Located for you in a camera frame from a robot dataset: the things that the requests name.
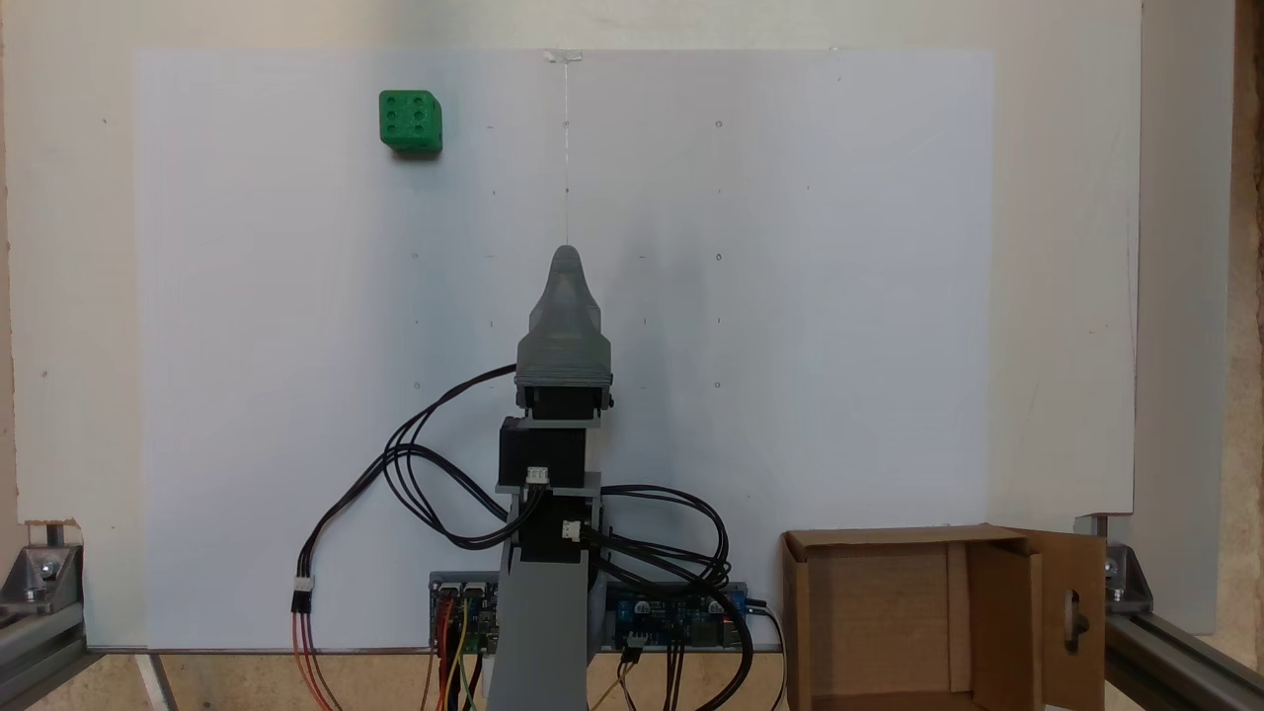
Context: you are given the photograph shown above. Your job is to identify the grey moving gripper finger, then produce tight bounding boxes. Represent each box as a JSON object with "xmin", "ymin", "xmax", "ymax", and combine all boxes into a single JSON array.
[{"xmin": 530, "ymin": 245, "xmax": 602, "ymax": 336}]

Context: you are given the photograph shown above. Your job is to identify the green die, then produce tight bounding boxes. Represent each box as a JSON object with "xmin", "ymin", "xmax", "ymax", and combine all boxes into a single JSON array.
[{"xmin": 378, "ymin": 89, "xmax": 443, "ymax": 157}]

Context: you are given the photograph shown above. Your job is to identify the white paper sheet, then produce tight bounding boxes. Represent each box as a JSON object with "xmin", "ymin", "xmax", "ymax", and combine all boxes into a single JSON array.
[{"xmin": 133, "ymin": 47, "xmax": 993, "ymax": 653}]

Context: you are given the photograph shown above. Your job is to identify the blue power circuit board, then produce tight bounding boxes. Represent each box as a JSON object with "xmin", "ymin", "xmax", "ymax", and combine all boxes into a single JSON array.
[{"xmin": 604, "ymin": 581, "xmax": 751, "ymax": 653}]

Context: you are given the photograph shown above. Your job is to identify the brown cardboard box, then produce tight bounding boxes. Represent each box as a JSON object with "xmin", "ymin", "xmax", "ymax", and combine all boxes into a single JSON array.
[{"xmin": 780, "ymin": 523, "xmax": 1109, "ymax": 711}]

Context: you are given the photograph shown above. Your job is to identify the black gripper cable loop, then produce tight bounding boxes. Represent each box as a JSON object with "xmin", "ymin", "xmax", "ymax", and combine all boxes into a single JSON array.
[{"xmin": 380, "ymin": 365, "xmax": 546, "ymax": 551}]

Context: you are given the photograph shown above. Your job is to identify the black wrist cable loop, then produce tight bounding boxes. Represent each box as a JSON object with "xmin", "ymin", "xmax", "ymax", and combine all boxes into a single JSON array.
[{"xmin": 583, "ymin": 484, "xmax": 734, "ymax": 593}]

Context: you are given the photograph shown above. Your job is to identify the controller board with jumper wires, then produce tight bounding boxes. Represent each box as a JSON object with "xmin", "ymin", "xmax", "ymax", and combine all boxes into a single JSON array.
[{"xmin": 428, "ymin": 571, "xmax": 501, "ymax": 655}]

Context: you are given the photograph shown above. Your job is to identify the coloured jumper wires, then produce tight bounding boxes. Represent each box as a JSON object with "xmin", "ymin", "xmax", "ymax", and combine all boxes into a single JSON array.
[{"xmin": 434, "ymin": 592, "xmax": 490, "ymax": 711}]

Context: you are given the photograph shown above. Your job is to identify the yellow wire pair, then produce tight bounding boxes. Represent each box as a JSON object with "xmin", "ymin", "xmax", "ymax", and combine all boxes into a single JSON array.
[{"xmin": 592, "ymin": 642, "xmax": 643, "ymax": 711}]

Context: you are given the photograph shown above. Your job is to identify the long black servo cable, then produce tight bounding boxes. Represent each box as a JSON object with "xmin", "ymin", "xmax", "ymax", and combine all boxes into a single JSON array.
[{"xmin": 291, "ymin": 444, "xmax": 514, "ymax": 595}]

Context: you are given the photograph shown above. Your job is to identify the black base cable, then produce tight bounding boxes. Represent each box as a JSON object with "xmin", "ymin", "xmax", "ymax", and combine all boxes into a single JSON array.
[{"xmin": 591, "ymin": 538, "xmax": 756, "ymax": 711}]

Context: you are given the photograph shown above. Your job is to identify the thin black power cable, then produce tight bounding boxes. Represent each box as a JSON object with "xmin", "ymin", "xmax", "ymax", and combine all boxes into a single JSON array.
[{"xmin": 746, "ymin": 597, "xmax": 788, "ymax": 711}]

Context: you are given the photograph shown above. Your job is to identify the red orange wire bundle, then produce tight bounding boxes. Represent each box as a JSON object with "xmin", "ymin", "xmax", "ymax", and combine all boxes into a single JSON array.
[{"xmin": 291, "ymin": 604, "xmax": 342, "ymax": 711}]

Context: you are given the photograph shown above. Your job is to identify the metal corner bracket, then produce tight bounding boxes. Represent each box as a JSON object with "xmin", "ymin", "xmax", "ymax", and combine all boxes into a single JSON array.
[
  {"xmin": 0, "ymin": 521, "xmax": 85, "ymax": 615},
  {"xmin": 1074, "ymin": 513, "xmax": 1154, "ymax": 615}
]

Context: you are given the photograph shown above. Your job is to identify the aluminium frame post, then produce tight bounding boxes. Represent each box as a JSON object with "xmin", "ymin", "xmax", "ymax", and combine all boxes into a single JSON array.
[
  {"xmin": 0, "ymin": 600, "xmax": 92, "ymax": 711},
  {"xmin": 1104, "ymin": 610, "xmax": 1264, "ymax": 711}
]

